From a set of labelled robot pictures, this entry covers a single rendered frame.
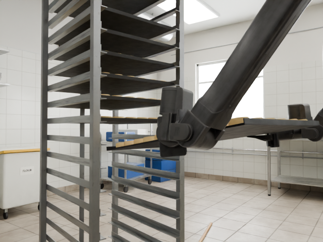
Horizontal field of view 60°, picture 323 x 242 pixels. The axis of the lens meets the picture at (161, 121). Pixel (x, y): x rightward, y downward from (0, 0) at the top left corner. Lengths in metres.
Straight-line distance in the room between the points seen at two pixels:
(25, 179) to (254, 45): 3.35
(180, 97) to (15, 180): 3.14
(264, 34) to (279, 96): 4.74
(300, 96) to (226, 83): 4.67
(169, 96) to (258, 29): 0.22
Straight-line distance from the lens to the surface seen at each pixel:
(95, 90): 1.10
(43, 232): 1.75
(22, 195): 3.67
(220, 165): 5.62
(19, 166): 3.60
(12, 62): 4.35
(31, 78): 4.44
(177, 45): 1.41
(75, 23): 1.40
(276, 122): 0.74
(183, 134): 0.53
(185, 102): 0.59
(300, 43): 5.33
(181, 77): 1.37
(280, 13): 0.52
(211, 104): 0.52
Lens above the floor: 1.01
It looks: 1 degrees up
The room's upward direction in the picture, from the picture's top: straight up
